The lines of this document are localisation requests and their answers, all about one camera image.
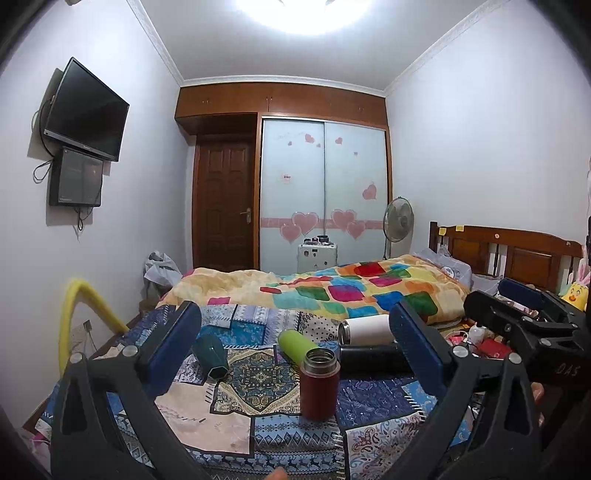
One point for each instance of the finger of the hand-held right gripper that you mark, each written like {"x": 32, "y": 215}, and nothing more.
{"x": 489, "y": 314}
{"x": 521, "y": 290}

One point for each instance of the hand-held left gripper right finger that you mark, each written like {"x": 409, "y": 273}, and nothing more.
{"x": 418, "y": 344}

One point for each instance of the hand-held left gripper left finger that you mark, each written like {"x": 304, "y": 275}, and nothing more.
{"x": 177, "y": 344}

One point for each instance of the dark teal cup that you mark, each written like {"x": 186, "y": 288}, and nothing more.
{"x": 210, "y": 357}

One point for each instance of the white thermos cup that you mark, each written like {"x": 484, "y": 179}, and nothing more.
{"x": 369, "y": 328}

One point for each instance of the black thermos cup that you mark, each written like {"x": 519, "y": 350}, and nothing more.
{"x": 369, "y": 360}

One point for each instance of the dark red thermos cup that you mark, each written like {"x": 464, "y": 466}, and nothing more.
{"x": 318, "y": 392}

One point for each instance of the person's right hand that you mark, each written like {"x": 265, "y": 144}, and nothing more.
{"x": 538, "y": 399}

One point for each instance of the small white bottle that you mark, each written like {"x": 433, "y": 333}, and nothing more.
{"x": 476, "y": 334}

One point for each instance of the red packet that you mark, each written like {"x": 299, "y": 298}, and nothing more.
{"x": 491, "y": 348}

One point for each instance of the brown wooden headboard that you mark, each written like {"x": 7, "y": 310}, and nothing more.
{"x": 521, "y": 251}

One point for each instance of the yellow plush toy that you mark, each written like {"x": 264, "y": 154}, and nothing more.
{"x": 577, "y": 295}

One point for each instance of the light grey pillow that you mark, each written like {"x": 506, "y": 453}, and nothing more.
{"x": 448, "y": 267}

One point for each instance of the grey plastic bag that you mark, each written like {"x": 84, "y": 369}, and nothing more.
{"x": 159, "y": 274}

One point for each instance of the blue patchwork bedsheet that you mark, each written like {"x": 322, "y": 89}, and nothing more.
{"x": 258, "y": 397}

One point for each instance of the colourful patterned blanket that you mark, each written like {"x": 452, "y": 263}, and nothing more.
{"x": 323, "y": 286}

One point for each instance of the yellow foam tube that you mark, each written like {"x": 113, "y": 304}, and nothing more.
{"x": 74, "y": 300}

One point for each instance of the green bottle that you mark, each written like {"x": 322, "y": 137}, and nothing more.
{"x": 295, "y": 346}

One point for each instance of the standing electric fan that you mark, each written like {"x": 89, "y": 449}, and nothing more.
{"x": 398, "y": 217}

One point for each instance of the small white cabinet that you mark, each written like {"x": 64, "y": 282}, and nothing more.
{"x": 316, "y": 259}

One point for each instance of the brown wooden door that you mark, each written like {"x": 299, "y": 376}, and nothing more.
{"x": 224, "y": 207}

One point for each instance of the frosted glass sliding wardrobe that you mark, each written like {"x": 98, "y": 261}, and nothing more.
{"x": 323, "y": 184}

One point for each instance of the brown wooden overhead cabinet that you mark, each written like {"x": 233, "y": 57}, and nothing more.
{"x": 277, "y": 99}

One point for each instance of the white wall socket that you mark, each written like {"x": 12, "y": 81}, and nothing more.
{"x": 87, "y": 325}

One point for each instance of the black wall-mounted box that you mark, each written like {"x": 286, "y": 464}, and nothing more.
{"x": 76, "y": 177}

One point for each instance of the wall-mounted black television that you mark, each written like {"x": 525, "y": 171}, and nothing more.
{"x": 85, "y": 108}

